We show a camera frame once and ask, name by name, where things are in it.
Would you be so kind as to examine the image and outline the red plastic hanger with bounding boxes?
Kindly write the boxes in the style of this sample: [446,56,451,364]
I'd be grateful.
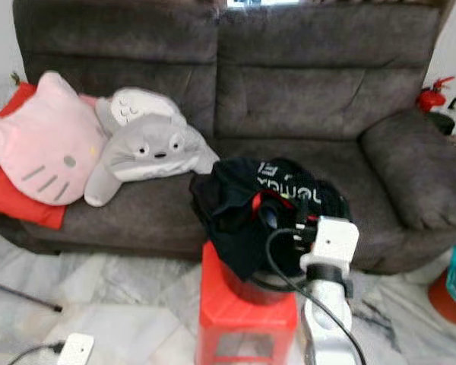
[247,190,274,214]

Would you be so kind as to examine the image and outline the red round floor tub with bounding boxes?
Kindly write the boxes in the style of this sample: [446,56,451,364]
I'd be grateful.
[427,270,456,326]

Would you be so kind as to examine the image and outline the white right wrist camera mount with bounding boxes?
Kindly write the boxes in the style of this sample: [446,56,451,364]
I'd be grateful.
[300,217,360,275]

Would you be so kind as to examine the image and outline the red fire extinguisher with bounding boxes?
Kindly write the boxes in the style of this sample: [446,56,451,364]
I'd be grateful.
[416,75,455,113]

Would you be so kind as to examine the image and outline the red plastic stool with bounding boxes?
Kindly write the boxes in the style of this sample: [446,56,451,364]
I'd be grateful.
[196,242,305,365]

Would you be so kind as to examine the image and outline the grey white creature plush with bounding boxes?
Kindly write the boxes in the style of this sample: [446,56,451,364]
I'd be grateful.
[84,87,220,208]

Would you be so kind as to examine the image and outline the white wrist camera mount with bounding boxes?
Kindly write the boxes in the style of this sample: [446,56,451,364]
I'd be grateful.
[57,332,96,365]
[300,217,360,275]

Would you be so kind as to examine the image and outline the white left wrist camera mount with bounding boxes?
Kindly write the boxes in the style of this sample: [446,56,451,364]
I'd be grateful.
[57,332,96,365]

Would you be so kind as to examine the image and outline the black t-shirt white print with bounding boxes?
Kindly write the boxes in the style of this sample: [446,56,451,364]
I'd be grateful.
[190,157,354,282]

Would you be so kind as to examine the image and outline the pink cat plush cushion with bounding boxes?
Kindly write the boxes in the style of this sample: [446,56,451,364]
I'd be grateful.
[0,71,107,206]

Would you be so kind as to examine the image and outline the red cushion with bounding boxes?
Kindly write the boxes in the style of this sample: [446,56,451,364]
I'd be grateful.
[0,82,68,230]

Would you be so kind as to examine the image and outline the dark grey sofa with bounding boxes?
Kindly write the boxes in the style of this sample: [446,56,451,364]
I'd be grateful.
[0,0,456,276]

